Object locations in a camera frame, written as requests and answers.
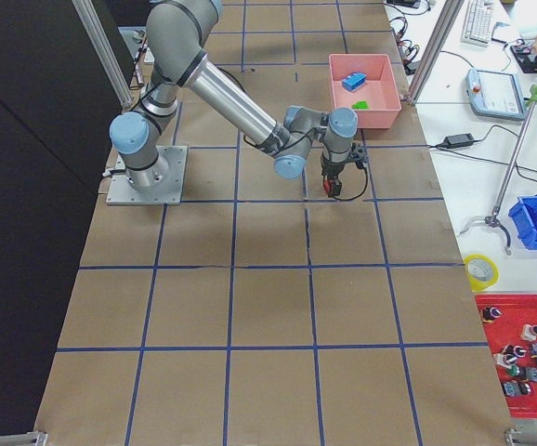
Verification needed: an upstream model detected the red parts tray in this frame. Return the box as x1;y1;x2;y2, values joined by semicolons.
476;294;537;418

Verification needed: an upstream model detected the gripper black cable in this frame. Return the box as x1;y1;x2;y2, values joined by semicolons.
333;164;370;203

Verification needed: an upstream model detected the reacher grabber tool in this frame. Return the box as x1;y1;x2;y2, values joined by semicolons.
459;84;537;256

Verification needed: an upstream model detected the yellow tape roll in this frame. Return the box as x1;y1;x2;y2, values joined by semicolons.
464;254;499;293

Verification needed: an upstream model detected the white keyboard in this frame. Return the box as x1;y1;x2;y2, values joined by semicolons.
461;0;494;46

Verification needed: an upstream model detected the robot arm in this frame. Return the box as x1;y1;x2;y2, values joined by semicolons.
107;1;367;205

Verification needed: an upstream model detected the blue toy block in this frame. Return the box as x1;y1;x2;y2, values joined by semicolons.
341;72;366;92

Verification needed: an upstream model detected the teach pendant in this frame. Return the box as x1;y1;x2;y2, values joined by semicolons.
465;68;526;121

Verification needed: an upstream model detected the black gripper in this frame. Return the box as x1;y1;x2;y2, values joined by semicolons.
321;143;368;198

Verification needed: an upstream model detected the aluminium frame post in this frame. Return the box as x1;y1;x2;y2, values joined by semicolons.
407;0;464;105

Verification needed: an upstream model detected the red toy block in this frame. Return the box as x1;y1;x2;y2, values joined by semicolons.
322;178;332;196

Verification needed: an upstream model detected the green toy block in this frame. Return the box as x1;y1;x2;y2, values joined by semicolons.
351;100;370;110

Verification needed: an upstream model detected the pink plastic box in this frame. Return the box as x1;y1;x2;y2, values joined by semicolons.
329;54;401;129

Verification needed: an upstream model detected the black power adapter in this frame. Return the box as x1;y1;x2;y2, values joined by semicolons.
441;133;476;149

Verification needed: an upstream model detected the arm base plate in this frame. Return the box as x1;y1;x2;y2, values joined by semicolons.
106;146;189;205

